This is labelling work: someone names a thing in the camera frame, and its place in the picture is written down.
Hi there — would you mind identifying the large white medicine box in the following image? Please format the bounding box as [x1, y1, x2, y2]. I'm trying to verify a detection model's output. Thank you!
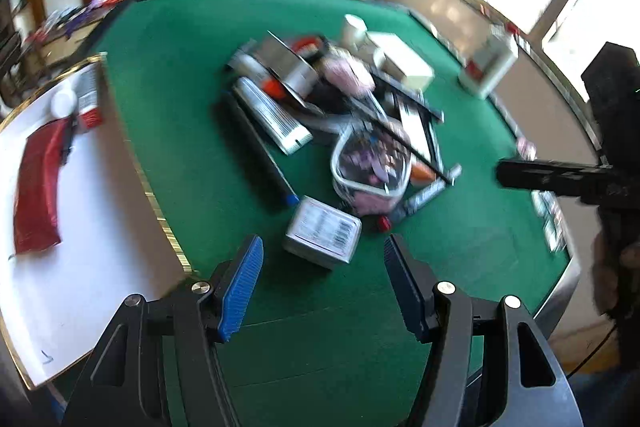
[367, 31, 435, 92]

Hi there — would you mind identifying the white plastic bottle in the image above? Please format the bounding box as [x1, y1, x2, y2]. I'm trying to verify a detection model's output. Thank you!
[340, 14, 368, 50]

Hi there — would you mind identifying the white gold-rimmed tray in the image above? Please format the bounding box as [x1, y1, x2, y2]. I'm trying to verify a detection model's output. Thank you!
[1, 53, 192, 390]

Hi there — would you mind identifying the pink transparent pencil case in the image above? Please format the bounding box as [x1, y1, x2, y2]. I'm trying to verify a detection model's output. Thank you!
[330, 121, 411, 217]

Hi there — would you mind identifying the white toothpaste box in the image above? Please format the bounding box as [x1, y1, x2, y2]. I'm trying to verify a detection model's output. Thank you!
[233, 77, 312, 155]

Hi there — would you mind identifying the white round bottle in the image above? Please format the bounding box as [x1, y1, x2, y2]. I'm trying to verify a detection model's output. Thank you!
[50, 88, 77, 119]

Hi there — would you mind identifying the black blue-capped marker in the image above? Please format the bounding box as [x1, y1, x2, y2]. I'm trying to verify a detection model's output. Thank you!
[224, 92, 299, 208]

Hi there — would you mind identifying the white jug red label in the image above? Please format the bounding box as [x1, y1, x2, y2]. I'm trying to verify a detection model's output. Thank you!
[458, 23, 520, 100]

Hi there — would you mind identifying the pink fluffy pompom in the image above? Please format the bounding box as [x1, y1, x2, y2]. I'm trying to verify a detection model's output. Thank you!
[320, 55, 375, 98]

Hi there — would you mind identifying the small white barcode box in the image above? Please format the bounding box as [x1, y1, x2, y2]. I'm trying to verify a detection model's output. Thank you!
[283, 196, 362, 270]

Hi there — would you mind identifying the red foil pouch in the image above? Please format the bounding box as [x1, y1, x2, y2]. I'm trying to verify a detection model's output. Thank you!
[13, 118, 70, 255]

